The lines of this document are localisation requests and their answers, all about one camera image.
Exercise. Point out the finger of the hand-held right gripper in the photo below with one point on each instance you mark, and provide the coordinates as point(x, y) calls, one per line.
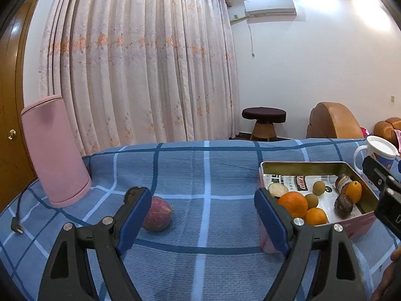
point(377, 172)

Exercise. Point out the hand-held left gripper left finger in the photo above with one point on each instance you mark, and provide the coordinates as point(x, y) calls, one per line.
point(137, 216)

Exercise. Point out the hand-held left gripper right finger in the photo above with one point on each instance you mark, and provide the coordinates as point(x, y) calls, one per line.
point(271, 216)

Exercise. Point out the round purple sweet potato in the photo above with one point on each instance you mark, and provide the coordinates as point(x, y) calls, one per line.
point(159, 214)

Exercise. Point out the large orange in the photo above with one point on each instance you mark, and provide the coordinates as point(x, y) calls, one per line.
point(293, 203)

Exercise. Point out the small orange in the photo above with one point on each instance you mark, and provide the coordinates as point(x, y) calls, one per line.
point(316, 217)
point(354, 192)

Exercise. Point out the pink tin box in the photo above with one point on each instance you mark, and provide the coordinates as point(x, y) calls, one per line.
point(360, 225)

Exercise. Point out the green kiwi fruit front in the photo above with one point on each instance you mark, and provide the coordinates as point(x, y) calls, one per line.
point(312, 200)

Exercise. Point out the green kiwi fruit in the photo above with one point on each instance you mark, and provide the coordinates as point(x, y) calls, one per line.
point(312, 200)
point(319, 188)

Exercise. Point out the person's right hand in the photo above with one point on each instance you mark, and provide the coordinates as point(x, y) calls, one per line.
point(396, 255)

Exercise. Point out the white printed mug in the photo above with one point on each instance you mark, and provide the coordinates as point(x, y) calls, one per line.
point(377, 150)

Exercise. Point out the pink cloth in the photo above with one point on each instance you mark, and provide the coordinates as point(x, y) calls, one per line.
point(364, 131)
point(398, 139)

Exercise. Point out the printed paper liner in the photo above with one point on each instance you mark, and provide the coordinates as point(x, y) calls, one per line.
point(294, 180)

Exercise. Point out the brown leather chair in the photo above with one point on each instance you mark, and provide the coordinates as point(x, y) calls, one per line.
point(335, 119)
point(387, 127)

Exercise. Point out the blue plaid blanket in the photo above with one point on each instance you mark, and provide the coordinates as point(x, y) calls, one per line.
point(203, 178)

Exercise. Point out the dark round stool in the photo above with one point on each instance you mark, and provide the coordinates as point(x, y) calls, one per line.
point(263, 114)

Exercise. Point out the pink electric kettle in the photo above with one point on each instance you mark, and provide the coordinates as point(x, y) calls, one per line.
point(53, 150)

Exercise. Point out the white floral curtain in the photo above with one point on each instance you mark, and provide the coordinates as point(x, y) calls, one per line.
point(141, 69)

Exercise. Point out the brass door knob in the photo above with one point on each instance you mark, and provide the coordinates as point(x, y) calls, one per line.
point(12, 134)

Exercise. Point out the wooden door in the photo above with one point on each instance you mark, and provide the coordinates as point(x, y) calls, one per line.
point(12, 100)

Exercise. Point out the white air conditioner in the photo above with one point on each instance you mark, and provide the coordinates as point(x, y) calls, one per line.
point(269, 5)

